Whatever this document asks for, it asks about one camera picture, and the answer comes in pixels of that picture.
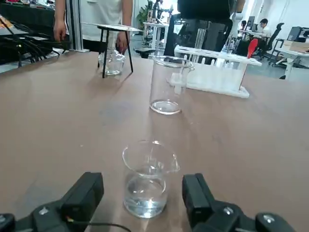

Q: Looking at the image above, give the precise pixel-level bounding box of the glass test tube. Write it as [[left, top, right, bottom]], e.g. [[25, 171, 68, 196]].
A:
[[197, 28, 206, 64]]

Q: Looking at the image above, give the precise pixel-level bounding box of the clear glass flask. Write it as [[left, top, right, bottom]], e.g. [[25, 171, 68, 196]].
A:
[[97, 33, 126, 76]]

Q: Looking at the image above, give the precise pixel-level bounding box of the small glass beaker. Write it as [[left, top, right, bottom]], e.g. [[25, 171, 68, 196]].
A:
[[122, 140, 182, 219]]

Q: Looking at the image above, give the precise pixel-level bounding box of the black office chair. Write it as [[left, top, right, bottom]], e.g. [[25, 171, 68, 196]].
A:
[[261, 22, 286, 67], [163, 0, 234, 59]]

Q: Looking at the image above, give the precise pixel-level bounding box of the aluminium frame post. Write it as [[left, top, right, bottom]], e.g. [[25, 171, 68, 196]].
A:
[[69, 0, 90, 53]]

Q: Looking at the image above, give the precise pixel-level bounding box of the black tripod stand with mesh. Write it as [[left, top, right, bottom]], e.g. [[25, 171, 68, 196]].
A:
[[96, 23, 144, 79]]

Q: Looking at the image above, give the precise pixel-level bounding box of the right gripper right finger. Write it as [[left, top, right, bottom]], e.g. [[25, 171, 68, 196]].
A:
[[182, 172, 298, 232]]

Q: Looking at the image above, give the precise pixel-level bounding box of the white test tube rack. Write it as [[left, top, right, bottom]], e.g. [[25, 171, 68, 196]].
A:
[[173, 45, 263, 99]]

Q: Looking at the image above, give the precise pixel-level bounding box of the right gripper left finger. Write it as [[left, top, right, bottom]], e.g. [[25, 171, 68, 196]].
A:
[[0, 172, 105, 232]]

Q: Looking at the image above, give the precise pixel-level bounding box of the seated person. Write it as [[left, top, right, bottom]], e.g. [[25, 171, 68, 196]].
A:
[[259, 18, 272, 37]]

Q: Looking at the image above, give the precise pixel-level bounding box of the large glass beaker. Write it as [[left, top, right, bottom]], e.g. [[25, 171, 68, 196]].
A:
[[149, 55, 195, 115]]

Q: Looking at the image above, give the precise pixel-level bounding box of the thin black finger wire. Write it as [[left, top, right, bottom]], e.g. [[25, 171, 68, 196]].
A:
[[66, 217, 131, 232]]

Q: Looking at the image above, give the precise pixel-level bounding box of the red dropper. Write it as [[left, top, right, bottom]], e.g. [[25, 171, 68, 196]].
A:
[[247, 38, 259, 59]]

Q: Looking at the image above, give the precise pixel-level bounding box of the black cable bundle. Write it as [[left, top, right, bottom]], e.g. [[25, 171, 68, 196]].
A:
[[0, 18, 73, 69]]

